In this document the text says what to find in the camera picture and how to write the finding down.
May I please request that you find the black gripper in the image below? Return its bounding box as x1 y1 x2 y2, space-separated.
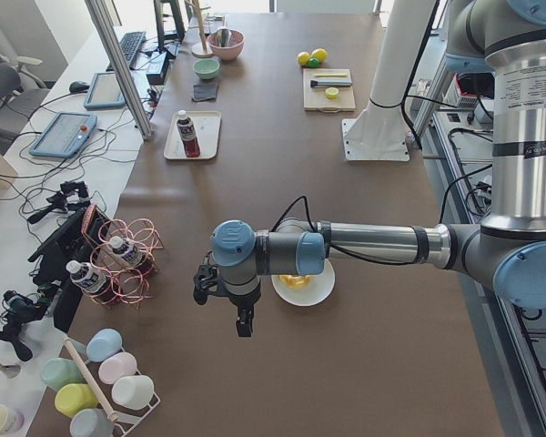
229 290 260 338

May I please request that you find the white plate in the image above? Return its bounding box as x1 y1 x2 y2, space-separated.
271 259 336 307

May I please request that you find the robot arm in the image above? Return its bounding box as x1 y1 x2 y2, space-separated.
211 1 546 337

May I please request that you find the glazed yellow donut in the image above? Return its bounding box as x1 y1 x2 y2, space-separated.
278 275 311 290

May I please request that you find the cream serving tray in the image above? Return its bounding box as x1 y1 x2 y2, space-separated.
164 111 221 160

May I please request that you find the red drink bottle on tray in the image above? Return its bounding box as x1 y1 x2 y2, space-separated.
177 110 200 158

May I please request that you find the white cup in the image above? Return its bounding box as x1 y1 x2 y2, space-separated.
111 375 155 410

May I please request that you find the pink cup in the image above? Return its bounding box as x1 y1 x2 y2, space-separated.
98 351 137 385

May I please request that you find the bottle in rack upper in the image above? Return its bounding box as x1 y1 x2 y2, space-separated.
109 236 153 271

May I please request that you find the bottle in rack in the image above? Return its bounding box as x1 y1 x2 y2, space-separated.
66 259 116 305
109 236 153 271

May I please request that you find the blue cup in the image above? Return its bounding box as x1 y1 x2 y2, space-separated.
86 329 123 362

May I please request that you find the bottle in rack lower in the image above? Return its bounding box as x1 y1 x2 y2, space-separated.
66 259 116 305

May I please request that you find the white cup rack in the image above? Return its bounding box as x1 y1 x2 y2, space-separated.
63 335 161 436

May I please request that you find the grey cup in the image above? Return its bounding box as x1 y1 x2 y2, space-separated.
70 409 114 437

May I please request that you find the yellow cup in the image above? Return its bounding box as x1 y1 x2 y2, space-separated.
55 383 98 418

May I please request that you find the green cup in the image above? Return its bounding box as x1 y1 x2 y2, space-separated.
40 357 84 391

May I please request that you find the grey folded cloth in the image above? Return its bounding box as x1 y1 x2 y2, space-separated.
192 83 218 102

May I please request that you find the half lemon slice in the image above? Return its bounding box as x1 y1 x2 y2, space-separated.
325 87 339 99

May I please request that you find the wooden cutting board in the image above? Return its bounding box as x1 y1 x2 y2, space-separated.
302 68 356 112

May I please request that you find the mint green bowl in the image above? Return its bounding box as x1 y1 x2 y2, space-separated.
193 58 220 80

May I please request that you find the yellow plastic knife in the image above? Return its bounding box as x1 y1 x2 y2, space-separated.
314 72 348 77

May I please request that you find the blue teach pendant near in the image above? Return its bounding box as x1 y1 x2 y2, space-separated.
29 112 97 158

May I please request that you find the blue teach pendant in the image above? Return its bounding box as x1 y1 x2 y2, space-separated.
84 72 126 110
29 112 97 158

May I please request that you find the blue teach pendant far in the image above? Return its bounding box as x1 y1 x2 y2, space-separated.
84 72 126 110

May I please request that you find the yellow lemon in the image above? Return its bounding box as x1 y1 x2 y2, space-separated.
297 51 311 66
311 48 329 63

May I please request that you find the pink bowl with ice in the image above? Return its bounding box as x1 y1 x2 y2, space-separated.
207 28 245 61

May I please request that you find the wooden mug tree stand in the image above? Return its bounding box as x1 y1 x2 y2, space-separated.
185 0 213 58

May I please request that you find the steel ice scoop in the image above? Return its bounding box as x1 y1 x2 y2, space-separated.
214 26 231 47

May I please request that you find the computer mouse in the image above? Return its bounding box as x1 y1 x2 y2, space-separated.
68 81 90 94

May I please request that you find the black keyboard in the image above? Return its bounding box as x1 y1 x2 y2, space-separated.
119 31 147 69

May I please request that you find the copper wire bottle rack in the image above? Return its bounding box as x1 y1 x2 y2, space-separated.
81 205 164 309

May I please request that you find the aluminium frame post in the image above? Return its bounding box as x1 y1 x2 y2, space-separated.
85 0 153 140

